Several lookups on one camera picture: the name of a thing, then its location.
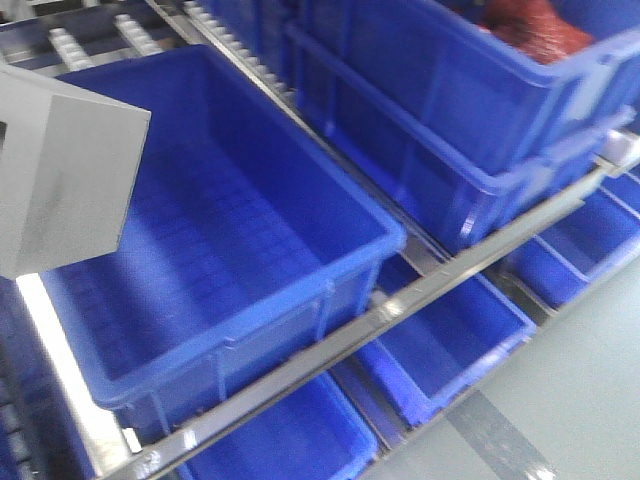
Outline large blue bin left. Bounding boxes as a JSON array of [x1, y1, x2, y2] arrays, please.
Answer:
[[41, 46, 406, 438]]

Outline blue bin with red bags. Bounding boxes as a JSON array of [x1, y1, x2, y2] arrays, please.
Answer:
[[285, 1, 639, 252]]

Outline gray square base block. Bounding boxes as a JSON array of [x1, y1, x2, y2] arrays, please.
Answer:
[[1, 64, 151, 280]]

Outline red mesh bag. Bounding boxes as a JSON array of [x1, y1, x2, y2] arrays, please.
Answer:
[[443, 0, 596, 65]]

